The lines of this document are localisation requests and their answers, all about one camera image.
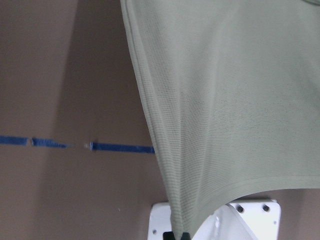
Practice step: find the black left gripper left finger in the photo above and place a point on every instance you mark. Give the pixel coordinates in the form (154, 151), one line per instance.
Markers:
(168, 235)

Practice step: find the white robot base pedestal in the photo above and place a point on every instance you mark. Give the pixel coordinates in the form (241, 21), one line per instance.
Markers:
(251, 219)

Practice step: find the olive green long-sleeve shirt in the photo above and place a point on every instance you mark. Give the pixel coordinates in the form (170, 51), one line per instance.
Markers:
(230, 91)

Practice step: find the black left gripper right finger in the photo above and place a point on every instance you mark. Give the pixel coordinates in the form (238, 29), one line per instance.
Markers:
(185, 236)

